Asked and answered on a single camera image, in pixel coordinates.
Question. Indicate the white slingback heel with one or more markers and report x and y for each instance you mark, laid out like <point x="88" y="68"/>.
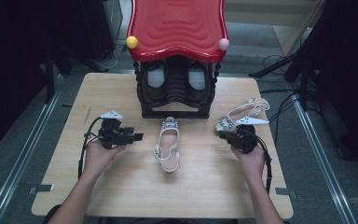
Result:
<point x="167" y="165"/>
<point x="225" y="123"/>

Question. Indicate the pink ball knob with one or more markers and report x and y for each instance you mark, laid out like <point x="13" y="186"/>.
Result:
<point x="224" y="44"/>

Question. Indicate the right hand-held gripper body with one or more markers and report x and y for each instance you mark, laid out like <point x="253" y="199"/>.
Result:
<point x="245" y="140"/>

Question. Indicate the person's right hand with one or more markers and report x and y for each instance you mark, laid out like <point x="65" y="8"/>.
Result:
<point x="253" y="163"/>

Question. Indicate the red and black shoe rack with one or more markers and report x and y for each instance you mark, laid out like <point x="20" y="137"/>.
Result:
<point x="177" y="28"/>

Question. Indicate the grey tape strip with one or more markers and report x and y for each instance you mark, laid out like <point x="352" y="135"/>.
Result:
<point x="40" y="188"/>
<point x="286" y="192"/>

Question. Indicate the black tripod stand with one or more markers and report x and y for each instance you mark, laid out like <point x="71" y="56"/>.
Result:
<point x="279" y="62"/>

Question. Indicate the yellow ball knob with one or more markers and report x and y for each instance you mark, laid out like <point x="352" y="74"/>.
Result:
<point x="132" y="42"/>

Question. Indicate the metal floor rail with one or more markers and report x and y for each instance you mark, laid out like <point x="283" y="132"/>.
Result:
<point x="24" y="149"/>
<point x="320" y="155"/>

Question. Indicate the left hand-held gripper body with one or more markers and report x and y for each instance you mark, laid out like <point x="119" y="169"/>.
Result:
<point x="113" y="137"/>

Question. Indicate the person's left hand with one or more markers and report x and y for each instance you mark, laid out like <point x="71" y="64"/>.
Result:
<point x="98" y="158"/>

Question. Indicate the black leather shoe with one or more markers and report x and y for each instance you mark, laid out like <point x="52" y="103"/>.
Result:
<point x="198" y="93"/>
<point x="155" y="93"/>

